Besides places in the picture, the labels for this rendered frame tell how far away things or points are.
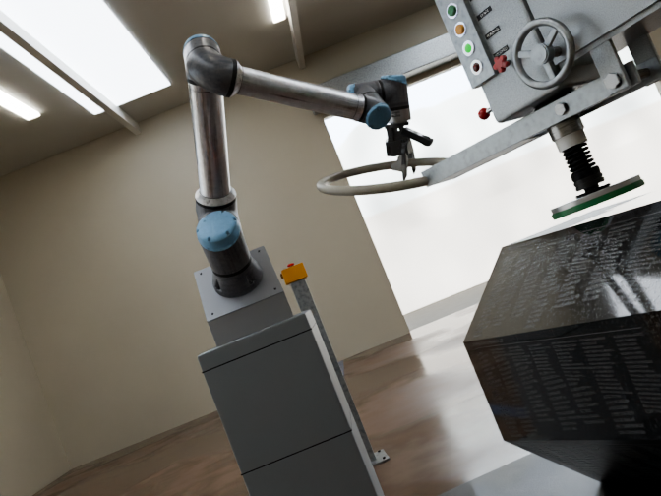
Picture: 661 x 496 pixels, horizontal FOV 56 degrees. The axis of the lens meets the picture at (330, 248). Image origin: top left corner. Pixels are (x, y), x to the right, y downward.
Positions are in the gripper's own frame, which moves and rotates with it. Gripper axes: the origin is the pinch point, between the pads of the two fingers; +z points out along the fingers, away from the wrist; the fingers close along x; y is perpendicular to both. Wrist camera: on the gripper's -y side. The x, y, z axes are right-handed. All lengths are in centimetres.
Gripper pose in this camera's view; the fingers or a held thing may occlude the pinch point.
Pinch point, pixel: (410, 176)
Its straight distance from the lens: 230.3
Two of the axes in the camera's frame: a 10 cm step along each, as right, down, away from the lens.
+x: -3.8, 2.9, -8.8
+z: 1.5, 9.6, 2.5
